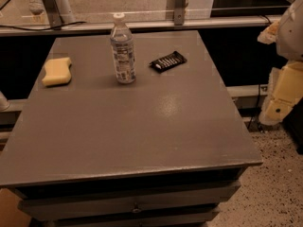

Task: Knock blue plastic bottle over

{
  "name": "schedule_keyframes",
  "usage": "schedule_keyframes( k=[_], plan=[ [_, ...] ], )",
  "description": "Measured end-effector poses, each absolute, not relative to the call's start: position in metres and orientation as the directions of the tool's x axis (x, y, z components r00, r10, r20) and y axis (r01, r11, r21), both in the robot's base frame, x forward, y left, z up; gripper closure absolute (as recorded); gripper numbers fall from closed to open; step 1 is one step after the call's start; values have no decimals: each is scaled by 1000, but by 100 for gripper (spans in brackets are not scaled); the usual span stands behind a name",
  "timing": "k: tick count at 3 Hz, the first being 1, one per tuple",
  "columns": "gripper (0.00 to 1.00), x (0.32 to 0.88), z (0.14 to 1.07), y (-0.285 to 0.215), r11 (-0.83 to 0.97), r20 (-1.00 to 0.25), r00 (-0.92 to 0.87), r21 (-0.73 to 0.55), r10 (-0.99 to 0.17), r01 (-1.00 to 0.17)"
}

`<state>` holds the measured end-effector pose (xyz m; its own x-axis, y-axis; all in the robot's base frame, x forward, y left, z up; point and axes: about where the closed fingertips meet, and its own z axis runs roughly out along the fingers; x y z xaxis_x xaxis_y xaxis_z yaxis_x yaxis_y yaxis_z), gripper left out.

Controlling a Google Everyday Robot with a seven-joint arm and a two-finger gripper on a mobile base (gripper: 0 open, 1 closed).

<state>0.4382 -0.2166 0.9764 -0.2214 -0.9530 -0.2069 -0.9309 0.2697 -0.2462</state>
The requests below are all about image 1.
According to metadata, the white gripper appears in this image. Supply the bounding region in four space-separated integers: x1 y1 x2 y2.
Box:
258 21 303 126

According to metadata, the clear plastic water bottle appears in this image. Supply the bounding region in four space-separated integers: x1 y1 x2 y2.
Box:
110 13 135 84

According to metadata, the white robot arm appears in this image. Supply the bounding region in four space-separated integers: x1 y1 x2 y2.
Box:
258 0 303 126

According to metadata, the grey drawer cabinet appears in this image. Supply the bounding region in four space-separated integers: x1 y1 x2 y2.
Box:
0 30 264 227

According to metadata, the yellow sponge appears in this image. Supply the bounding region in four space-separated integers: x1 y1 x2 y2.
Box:
42 58 72 86

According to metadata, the metal drawer knob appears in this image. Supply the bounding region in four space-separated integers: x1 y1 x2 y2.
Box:
132 206 142 214

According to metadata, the white pipe left edge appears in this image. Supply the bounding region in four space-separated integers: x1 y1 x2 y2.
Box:
0 91 9 112

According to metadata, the metal frame post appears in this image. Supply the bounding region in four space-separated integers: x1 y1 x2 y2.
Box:
166 0 187 26

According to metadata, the black cable on rail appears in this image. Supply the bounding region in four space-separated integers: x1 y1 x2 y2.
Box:
0 20 88 32

